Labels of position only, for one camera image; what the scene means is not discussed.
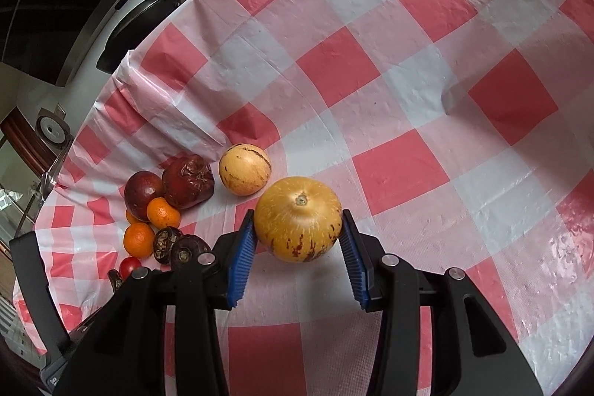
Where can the round dark red apple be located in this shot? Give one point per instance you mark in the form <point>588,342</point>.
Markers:
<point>141,192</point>

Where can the orange mandarin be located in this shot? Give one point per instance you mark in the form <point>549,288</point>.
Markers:
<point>131,217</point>
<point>138,239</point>
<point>163,214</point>

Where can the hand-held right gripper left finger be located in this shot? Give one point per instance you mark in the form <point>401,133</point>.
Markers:
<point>241,266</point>

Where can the small pale yellow pepino melon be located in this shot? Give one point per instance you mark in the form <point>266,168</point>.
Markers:
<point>244,170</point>

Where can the dark red pomegranate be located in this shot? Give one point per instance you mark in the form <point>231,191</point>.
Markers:
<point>188,182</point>

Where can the red white checkered tablecloth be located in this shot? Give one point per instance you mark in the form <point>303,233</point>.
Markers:
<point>417,52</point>

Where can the brown wooden cabinet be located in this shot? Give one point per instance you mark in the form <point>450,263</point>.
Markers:
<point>21,136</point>

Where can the round metal disc fixture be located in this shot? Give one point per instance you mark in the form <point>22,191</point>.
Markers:
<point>52,129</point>

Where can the red cherry tomato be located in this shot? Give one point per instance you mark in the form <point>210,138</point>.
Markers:
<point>129,267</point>

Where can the large yellow pepino melon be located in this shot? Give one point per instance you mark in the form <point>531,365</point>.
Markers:
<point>297,219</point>

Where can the dark purple mangosteen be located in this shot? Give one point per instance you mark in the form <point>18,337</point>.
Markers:
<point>188,253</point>
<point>166,239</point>

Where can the dark purple water chestnut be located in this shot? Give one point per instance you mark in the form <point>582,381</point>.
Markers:
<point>115,281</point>

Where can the black frying pan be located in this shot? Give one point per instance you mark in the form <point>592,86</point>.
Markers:
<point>139,15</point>

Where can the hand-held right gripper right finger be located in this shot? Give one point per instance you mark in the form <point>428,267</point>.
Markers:
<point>353,270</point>

